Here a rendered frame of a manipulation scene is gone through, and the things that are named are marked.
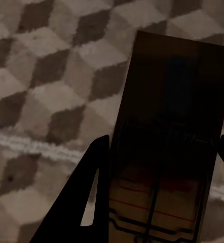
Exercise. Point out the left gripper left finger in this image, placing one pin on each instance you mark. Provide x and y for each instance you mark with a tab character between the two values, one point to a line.
62	223

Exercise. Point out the mousetrap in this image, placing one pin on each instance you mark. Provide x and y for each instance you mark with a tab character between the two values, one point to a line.
165	142

